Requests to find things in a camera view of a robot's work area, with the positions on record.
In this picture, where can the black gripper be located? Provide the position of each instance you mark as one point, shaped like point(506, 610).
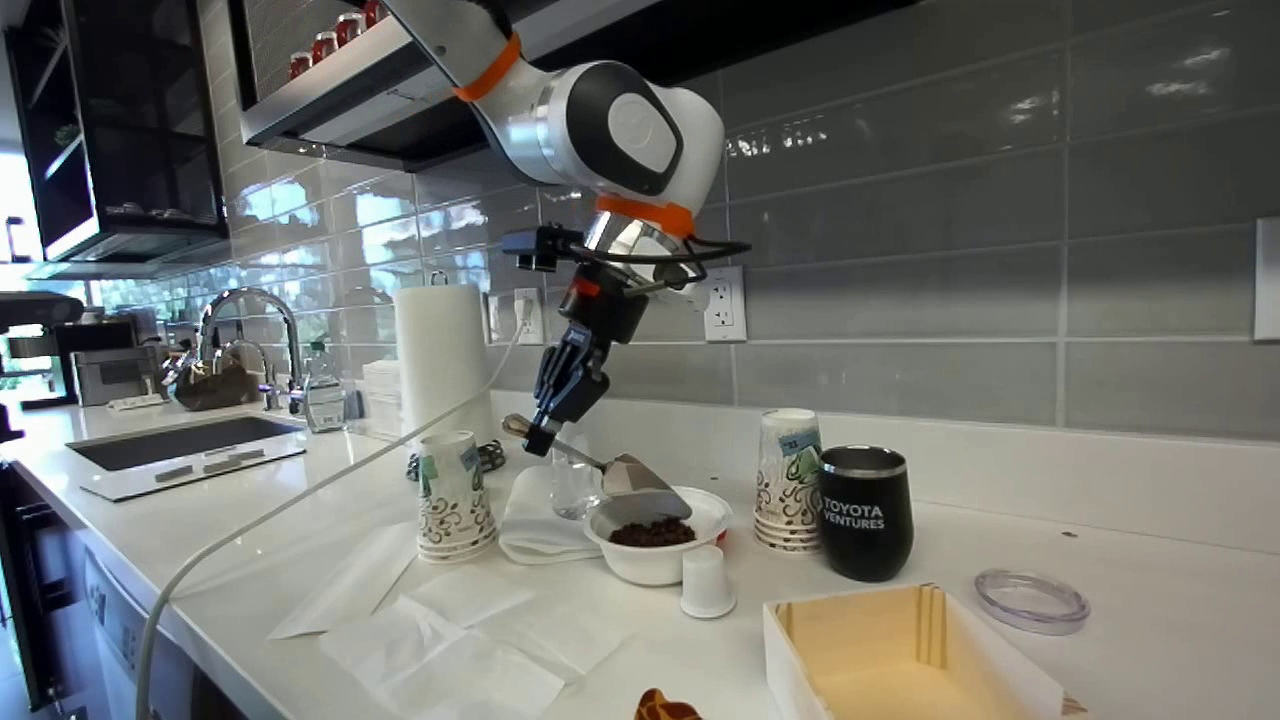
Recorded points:
point(600, 309)

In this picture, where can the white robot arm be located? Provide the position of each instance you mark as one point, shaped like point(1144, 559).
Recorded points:
point(643, 148)

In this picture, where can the white bowl with coffee beans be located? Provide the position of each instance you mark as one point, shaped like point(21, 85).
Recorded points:
point(655, 555)

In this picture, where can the white paper towel roll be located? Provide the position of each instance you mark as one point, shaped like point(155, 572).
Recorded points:
point(441, 356)

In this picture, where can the patterned paper cup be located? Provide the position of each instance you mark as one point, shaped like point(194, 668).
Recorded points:
point(452, 501)

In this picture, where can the small white pod cup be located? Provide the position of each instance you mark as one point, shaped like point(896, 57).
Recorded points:
point(707, 589)

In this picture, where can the stacked patterned paper cups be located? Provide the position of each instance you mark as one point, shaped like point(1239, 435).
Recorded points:
point(787, 482)

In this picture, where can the folded white napkin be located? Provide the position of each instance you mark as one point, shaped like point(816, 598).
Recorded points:
point(469, 644)

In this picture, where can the black travel mug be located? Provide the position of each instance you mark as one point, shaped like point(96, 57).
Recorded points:
point(866, 515)

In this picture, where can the chrome sink faucet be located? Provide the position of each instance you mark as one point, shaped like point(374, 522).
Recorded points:
point(231, 366)

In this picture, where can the white wooden box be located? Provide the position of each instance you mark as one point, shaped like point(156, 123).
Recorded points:
point(901, 654)

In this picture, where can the clear plastic lid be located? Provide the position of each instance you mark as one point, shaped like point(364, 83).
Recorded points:
point(1031, 603)

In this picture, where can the white wall outlet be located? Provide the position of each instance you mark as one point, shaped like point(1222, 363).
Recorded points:
point(725, 318)

